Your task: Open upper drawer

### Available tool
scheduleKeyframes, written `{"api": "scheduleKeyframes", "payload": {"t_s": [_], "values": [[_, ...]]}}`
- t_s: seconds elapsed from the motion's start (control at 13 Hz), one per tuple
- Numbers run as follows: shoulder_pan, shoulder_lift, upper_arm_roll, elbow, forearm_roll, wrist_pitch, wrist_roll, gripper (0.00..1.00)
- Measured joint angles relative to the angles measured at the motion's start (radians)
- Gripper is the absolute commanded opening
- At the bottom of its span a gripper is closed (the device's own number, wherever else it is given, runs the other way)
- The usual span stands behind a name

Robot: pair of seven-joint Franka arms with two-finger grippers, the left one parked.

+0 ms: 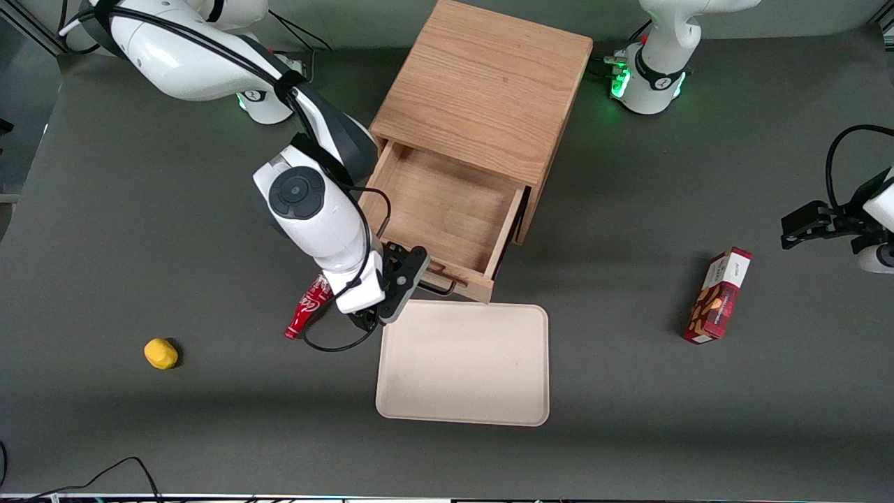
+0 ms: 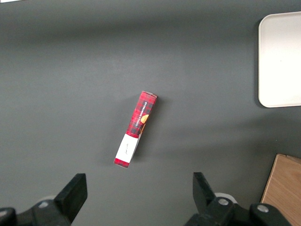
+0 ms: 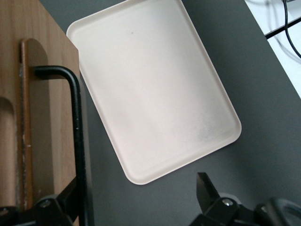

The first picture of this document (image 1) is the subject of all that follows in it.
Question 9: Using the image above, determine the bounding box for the red cookie box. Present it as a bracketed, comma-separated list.
[682, 247, 753, 345]

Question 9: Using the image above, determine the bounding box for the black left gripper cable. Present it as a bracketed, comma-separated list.
[826, 124, 894, 210]

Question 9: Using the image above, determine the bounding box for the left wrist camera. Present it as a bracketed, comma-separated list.
[857, 242, 894, 275]

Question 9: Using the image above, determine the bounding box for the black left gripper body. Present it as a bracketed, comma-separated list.
[828, 168, 894, 242]

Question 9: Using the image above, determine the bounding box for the yellow toy lemon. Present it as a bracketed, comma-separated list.
[144, 338, 179, 370]

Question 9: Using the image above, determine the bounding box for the wooden drawer with notched rim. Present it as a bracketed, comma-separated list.
[363, 139, 527, 305]

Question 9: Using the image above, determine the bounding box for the wooden drawer cabinet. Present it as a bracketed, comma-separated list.
[369, 0, 594, 246]

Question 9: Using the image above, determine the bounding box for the beige plastic tray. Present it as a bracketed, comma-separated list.
[375, 299, 550, 427]

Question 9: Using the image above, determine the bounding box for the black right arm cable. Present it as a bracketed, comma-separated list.
[59, 0, 393, 353]

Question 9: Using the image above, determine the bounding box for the black floor cable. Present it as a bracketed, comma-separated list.
[21, 457, 166, 503]

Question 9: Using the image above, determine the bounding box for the dark metal frame bar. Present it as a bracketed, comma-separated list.
[0, 0, 67, 57]

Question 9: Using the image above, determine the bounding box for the red cola bottle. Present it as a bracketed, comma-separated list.
[284, 274, 335, 340]

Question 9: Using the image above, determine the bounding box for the black right base cable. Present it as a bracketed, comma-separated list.
[268, 10, 333, 55]

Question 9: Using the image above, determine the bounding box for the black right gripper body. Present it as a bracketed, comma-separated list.
[348, 264, 418, 330]

